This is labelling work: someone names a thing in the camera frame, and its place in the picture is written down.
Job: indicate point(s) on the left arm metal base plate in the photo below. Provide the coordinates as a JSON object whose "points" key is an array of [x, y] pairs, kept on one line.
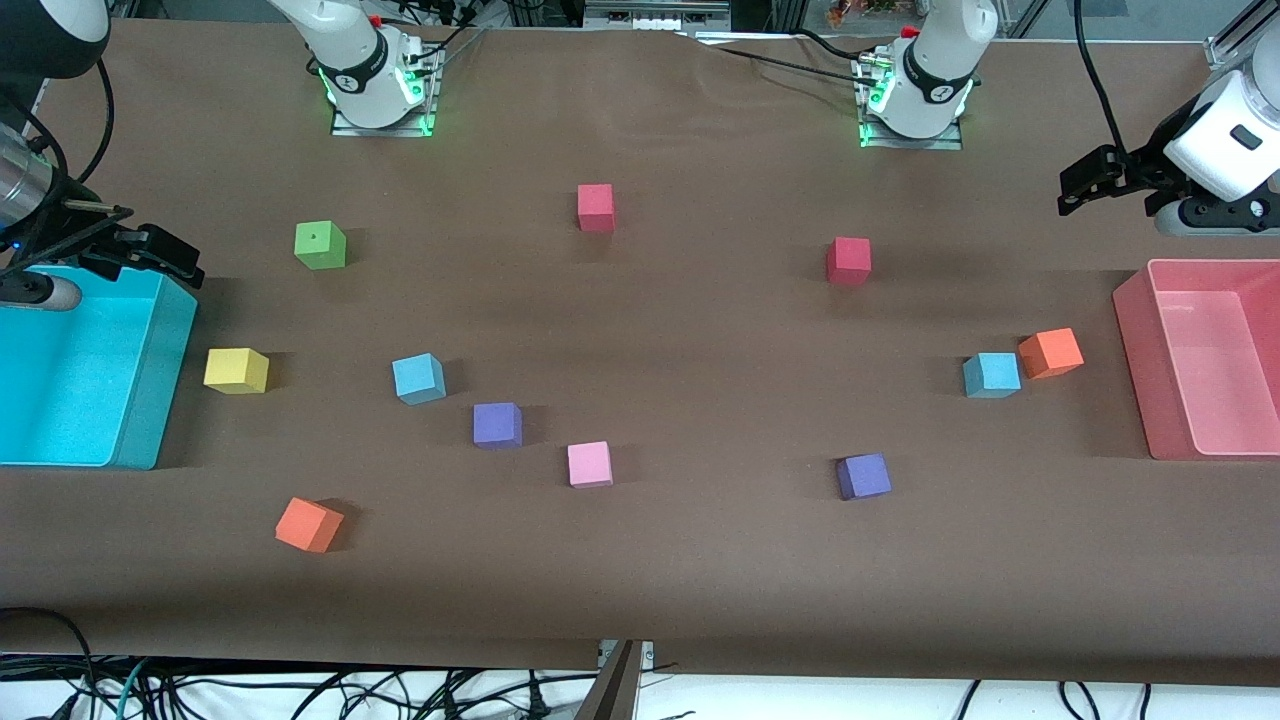
{"points": [[955, 135]]}

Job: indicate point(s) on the light blue foam cube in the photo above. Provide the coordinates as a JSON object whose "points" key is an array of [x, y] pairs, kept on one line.
{"points": [[418, 378], [992, 375]]}

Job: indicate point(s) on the orange foam cube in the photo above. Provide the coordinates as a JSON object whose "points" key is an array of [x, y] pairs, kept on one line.
{"points": [[1051, 353], [308, 525]]}

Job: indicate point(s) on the purple foam cube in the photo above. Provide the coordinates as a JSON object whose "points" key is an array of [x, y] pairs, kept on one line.
{"points": [[863, 476], [497, 425]]}

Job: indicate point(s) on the yellow foam cube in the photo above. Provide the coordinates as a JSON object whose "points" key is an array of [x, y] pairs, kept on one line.
{"points": [[236, 370]]}

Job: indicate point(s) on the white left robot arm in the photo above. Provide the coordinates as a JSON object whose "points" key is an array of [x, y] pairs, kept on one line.
{"points": [[940, 70]]}

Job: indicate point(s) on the pink plastic bin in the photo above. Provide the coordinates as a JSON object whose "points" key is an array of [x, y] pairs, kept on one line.
{"points": [[1200, 370]]}

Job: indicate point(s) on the aluminium frame rail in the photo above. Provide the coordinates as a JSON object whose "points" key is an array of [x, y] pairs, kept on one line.
{"points": [[655, 10]]}

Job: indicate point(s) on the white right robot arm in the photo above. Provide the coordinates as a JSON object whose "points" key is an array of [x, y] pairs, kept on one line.
{"points": [[350, 70]]}

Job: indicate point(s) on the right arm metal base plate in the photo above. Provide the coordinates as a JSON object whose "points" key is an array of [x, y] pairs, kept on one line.
{"points": [[425, 110]]}

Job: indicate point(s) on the red foam cube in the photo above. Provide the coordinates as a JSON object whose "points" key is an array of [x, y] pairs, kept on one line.
{"points": [[849, 260], [596, 207]]}

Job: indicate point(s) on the silver table edge bracket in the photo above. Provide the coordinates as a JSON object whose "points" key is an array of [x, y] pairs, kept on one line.
{"points": [[645, 652]]}

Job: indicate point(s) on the aluminium corner profile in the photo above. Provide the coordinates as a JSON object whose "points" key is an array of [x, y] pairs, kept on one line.
{"points": [[1235, 45]]}

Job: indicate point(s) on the matte table cover sheet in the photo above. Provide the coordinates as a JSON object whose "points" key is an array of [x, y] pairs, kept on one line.
{"points": [[700, 580]]}

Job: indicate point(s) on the pink foam cube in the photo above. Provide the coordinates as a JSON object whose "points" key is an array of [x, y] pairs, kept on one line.
{"points": [[590, 464]]}

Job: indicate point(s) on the green foam cube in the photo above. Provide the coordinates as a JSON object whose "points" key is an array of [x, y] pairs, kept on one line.
{"points": [[320, 245]]}

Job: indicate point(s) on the cyan plastic bin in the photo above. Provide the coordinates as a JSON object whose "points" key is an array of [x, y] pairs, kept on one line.
{"points": [[70, 370]]}

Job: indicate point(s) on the dark metal post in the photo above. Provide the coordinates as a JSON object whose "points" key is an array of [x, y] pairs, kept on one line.
{"points": [[612, 690]]}

